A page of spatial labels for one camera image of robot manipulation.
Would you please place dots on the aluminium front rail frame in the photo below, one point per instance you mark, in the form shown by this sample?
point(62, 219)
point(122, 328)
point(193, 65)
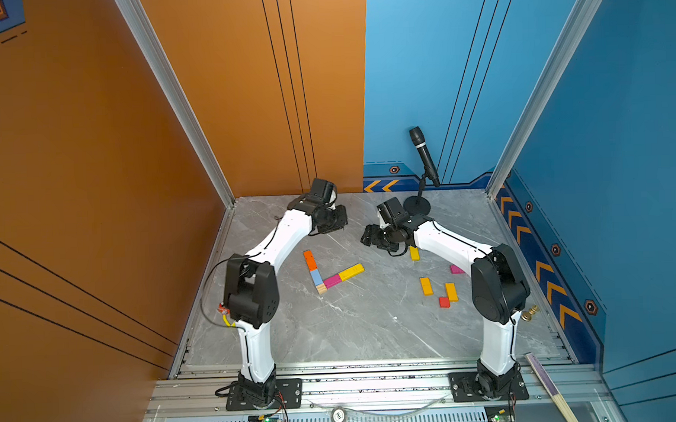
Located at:
point(384, 391)

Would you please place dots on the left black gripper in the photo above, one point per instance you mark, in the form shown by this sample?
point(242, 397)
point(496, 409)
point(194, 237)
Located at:
point(341, 220)

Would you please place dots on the red toy car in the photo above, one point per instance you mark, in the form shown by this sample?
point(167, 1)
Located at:
point(223, 310)

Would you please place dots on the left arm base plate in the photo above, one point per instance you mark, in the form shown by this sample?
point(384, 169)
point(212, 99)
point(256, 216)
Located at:
point(288, 392)

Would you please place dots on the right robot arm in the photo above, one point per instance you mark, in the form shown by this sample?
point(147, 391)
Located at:
point(499, 291)

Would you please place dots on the black microphone on stand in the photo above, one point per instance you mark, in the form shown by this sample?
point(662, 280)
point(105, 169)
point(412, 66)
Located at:
point(417, 204)

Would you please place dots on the brass knob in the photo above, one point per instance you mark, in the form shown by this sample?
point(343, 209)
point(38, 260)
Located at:
point(527, 315)

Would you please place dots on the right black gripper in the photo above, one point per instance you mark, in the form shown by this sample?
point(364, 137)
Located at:
point(370, 234)

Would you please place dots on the yellow-orange block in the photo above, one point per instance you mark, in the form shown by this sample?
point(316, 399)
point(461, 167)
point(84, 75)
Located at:
point(427, 287)

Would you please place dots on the yellow plastic hook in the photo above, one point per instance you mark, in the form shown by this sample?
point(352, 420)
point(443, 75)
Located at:
point(227, 322)

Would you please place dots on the right green circuit board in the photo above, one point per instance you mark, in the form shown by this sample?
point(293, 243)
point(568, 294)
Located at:
point(499, 414)

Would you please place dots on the orange-yellow block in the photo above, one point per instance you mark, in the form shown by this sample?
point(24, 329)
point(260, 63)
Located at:
point(451, 292)

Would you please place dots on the long yellow block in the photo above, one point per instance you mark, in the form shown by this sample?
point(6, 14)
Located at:
point(351, 272)

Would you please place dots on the small red cube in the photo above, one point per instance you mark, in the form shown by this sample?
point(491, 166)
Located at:
point(444, 302)

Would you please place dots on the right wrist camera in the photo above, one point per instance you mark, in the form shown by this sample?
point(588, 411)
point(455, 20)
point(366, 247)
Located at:
point(391, 213)

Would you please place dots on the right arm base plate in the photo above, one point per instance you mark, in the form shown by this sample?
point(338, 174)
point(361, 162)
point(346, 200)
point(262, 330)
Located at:
point(466, 386)

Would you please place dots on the light blue block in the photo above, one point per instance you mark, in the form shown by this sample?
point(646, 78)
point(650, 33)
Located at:
point(317, 278)

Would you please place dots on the magenta block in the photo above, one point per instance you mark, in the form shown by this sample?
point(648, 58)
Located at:
point(456, 270)
point(332, 281)

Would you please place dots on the orange long block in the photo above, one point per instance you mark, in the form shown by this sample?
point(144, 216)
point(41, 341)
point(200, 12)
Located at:
point(310, 260)

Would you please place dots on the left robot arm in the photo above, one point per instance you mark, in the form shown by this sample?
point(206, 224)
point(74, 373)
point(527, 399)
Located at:
point(252, 292)

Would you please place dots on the round silver speaker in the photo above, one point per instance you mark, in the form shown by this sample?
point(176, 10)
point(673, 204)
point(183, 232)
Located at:
point(338, 414)

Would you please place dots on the folded fan stick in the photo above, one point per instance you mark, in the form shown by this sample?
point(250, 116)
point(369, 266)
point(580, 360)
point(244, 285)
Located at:
point(554, 393)

